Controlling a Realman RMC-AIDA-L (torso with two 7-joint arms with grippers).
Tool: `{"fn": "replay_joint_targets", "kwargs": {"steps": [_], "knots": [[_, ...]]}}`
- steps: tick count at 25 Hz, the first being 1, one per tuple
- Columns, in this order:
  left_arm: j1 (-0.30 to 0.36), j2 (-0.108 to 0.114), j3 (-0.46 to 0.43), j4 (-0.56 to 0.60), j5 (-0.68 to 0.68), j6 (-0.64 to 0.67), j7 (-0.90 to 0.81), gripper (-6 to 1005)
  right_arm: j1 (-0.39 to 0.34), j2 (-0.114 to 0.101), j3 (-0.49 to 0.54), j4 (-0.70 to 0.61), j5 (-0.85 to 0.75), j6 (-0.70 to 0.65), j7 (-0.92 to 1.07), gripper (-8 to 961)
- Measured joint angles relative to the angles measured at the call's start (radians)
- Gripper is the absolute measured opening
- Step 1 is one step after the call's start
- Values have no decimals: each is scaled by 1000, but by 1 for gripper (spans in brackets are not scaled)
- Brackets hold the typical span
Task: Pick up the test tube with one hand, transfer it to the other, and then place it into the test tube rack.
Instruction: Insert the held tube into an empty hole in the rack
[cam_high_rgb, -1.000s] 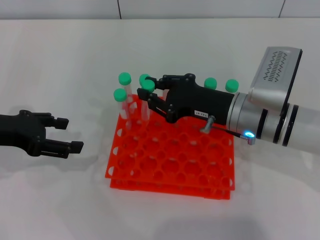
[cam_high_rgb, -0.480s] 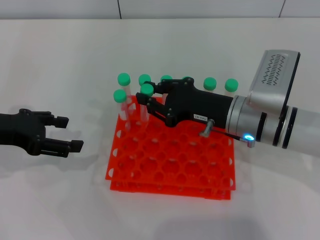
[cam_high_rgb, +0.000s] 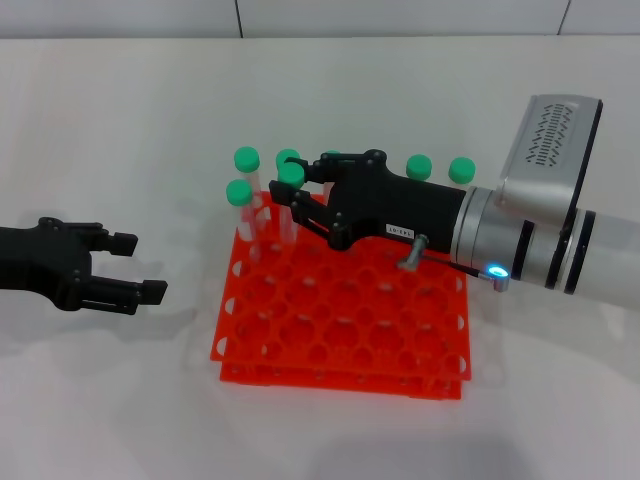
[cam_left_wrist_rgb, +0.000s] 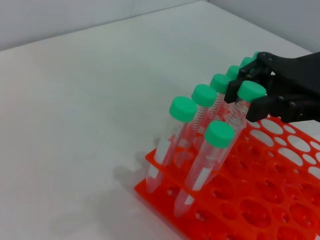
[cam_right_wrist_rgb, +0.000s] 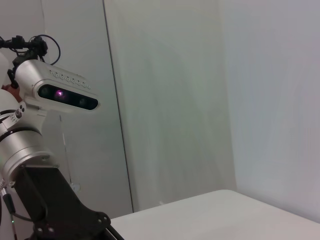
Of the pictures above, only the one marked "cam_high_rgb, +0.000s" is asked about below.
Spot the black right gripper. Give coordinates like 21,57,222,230
268,148,469,254

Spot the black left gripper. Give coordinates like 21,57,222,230
0,216,168,316

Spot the orange test tube rack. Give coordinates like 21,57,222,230
208,192,474,401

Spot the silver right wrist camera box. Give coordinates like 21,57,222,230
492,93,605,236

